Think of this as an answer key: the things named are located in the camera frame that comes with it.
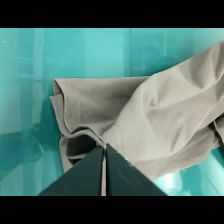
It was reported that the grey shirt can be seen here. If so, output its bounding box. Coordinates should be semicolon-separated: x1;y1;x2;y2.
49;40;224;197

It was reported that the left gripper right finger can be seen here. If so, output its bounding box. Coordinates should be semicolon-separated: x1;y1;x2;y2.
105;143;167;197

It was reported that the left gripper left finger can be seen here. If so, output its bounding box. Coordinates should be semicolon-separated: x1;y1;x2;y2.
38;145;105;197

